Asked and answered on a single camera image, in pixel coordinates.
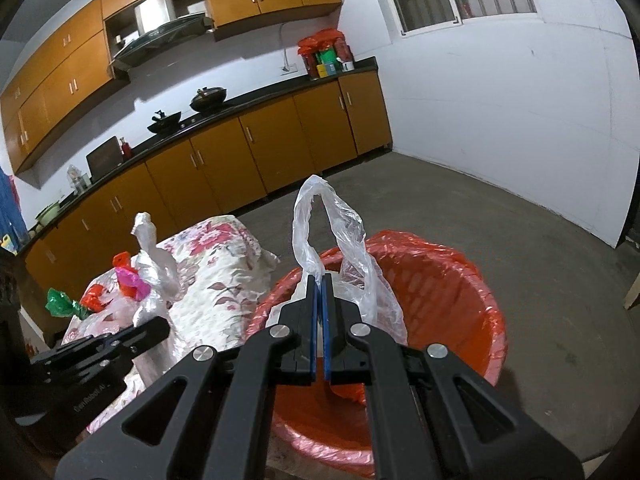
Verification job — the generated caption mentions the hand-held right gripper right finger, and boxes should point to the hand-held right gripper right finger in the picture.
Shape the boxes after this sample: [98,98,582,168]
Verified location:
[322,273,586,480]

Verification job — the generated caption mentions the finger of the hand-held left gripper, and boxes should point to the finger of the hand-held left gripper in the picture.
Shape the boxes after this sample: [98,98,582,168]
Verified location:
[99,316,172,363]

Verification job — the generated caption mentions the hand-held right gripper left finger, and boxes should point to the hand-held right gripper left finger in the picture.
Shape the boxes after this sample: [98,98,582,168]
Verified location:
[54,273,321,480]

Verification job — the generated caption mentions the red plastic bag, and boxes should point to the red plastic bag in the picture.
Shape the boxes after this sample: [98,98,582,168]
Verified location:
[81,286,105,312]

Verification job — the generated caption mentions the clear plastic bag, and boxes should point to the clear plastic bag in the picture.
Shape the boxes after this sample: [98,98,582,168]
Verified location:
[265,175,409,352]

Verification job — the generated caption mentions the pink plastic wrapper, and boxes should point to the pink plastic wrapper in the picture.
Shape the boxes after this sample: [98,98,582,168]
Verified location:
[115,267,152,302]

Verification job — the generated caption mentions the white crumpled plastic bag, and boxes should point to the white crumpled plastic bag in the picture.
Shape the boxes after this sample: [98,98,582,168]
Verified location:
[131,212,182,321]

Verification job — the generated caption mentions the green plastic wrapper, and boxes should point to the green plastic wrapper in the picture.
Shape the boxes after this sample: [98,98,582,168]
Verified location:
[46,288,90,319]

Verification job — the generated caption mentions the floral tablecloth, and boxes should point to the floral tablecloth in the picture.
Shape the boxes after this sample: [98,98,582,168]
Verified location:
[62,215,282,436]

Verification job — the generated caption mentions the green pot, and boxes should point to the green pot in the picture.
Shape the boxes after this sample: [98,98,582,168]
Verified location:
[34,202,61,226]

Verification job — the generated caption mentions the clear bag with contents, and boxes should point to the clear bag with contents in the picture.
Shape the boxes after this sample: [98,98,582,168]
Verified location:
[67,163,89,194]

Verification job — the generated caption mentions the blue cloth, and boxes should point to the blue cloth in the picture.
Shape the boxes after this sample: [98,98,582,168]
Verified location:
[0,167,29,257]

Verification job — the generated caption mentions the wooden lower cabinets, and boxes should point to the wooden lower cabinets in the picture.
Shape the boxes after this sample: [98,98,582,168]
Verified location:
[22,70,394,311]

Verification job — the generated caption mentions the wooden cabinets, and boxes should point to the wooden cabinets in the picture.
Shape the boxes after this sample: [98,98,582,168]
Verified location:
[22,70,394,311]
[0,0,344,176]

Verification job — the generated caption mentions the black open wok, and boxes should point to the black open wok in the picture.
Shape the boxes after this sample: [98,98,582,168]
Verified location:
[147,109,182,135]

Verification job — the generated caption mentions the black lidded wok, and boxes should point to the black lidded wok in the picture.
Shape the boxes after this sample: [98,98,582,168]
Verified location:
[189,87,229,113]

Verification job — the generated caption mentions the black kitchen countertop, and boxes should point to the black kitchen countertop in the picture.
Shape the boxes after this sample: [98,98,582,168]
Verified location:
[20,57,379,257]

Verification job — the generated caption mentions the wooden upper cabinets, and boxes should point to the wooden upper cabinets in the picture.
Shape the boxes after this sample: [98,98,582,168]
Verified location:
[0,0,344,176]

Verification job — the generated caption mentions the large red bag on counter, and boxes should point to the large red bag on counter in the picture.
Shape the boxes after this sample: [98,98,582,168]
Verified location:
[297,28,352,79]

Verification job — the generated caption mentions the steel range hood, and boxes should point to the steel range hood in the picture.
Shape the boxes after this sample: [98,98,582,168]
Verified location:
[108,0,217,69]

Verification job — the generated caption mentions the wooden plank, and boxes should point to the wooden plank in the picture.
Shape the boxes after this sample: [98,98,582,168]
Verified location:
[622,269,640,311]

